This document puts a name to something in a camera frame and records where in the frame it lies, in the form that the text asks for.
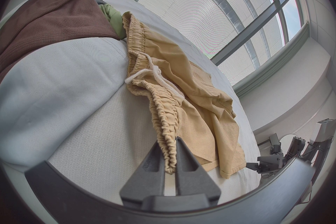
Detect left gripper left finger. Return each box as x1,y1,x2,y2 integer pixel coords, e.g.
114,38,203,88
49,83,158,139
119,138,166,209

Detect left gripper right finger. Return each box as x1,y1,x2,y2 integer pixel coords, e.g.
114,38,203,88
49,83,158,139
175,136,221,204

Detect tan shorts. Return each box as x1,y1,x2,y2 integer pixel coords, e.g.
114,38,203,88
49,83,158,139
121,11,247,179

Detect bed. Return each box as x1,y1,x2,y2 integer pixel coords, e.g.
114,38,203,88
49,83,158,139
0,0,260,208

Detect grey-green curtain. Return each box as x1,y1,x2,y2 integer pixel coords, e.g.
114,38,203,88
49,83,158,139
233,22,311,97

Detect pale blue garment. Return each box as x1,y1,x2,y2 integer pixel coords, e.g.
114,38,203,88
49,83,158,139
0,39,131,166

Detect green garment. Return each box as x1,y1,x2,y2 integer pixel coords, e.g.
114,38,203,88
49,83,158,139
98,3,126,39

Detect window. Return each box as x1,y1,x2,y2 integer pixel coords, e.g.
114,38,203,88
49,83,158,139
136,0,305,87

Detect brown garment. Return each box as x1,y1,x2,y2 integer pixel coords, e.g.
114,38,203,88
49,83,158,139
0,0,121,82

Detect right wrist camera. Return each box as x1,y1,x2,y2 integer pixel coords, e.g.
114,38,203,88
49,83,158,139
268,133,282,154

